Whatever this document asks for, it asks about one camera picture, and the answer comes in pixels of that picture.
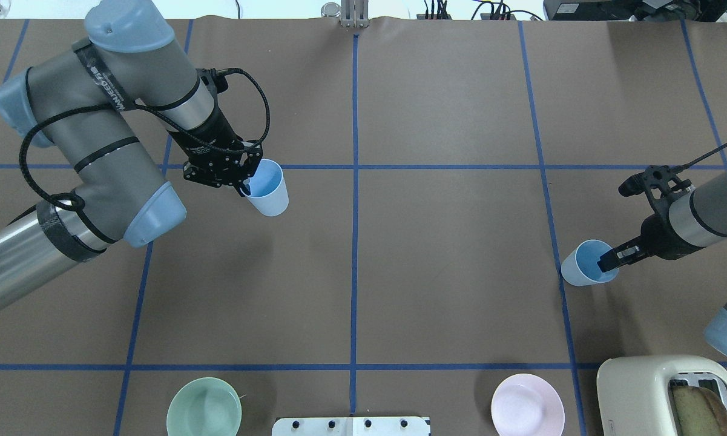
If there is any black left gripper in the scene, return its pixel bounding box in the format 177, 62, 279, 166
168, 107, 263, 197

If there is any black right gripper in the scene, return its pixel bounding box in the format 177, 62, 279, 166
597, 215, 679, 273

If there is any light blue cup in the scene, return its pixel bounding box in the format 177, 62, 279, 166
561, 239, 619, 286
245, 159, 289, 216

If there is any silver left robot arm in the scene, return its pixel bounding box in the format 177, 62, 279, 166
0, 1, 265, 310

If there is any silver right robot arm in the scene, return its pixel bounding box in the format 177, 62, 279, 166
597, 167, 727, 357

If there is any cream toaster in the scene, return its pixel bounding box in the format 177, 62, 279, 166
596, 354, 727, 435

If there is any bread slice in toaster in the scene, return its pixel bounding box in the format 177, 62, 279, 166
671, 386, 727, 435

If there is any pink bowl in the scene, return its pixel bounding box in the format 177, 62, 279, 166
490, 373, 565, 435

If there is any metal table clamp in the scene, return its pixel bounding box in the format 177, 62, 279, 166
321, 0, 370, 28

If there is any green bowl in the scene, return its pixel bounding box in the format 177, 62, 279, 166
166, 377, 243, 435

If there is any black electronics box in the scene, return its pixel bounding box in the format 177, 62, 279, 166
543, 1, 727, 22

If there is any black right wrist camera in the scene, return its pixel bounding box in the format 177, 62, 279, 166
618, 165, 696, 220

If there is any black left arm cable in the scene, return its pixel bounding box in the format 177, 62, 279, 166
18, 67, 271, 213

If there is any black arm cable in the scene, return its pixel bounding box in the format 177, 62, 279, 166
672, 128, 727, 171
18, 67, 271, 213

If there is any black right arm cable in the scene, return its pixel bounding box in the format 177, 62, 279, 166
672, 128, 727, 171

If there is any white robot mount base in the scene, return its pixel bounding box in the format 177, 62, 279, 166
271, 416, 432, 435

